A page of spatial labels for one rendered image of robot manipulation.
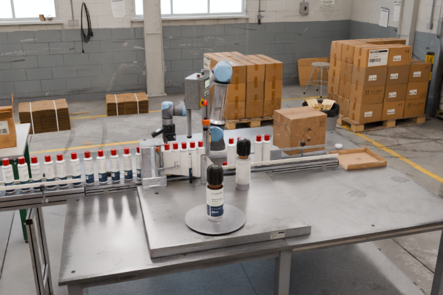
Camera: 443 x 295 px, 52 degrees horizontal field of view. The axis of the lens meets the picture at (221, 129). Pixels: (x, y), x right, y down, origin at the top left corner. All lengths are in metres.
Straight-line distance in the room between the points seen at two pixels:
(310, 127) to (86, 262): 1.80
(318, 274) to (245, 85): 3.63
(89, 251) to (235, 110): 4.30
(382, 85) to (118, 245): 4.88
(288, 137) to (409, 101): 3.86
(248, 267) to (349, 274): 0.65
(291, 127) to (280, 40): 5.76
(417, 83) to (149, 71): 4.34
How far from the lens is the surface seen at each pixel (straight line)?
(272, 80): 6.42
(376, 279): 3.22
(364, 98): 6.39
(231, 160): 2.90
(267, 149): 2.95
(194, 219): 2.35
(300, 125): 3.22
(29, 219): 2.76
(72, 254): 2.31
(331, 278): 3.15
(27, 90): 8.21
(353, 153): 3.44
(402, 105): 6.83
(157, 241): 2.22
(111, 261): 2.21
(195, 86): 2.72
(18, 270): 3.81
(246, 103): 6.34
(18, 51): 8.09
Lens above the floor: 2.07
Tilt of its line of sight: 19 degrees down
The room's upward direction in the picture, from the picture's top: straight up
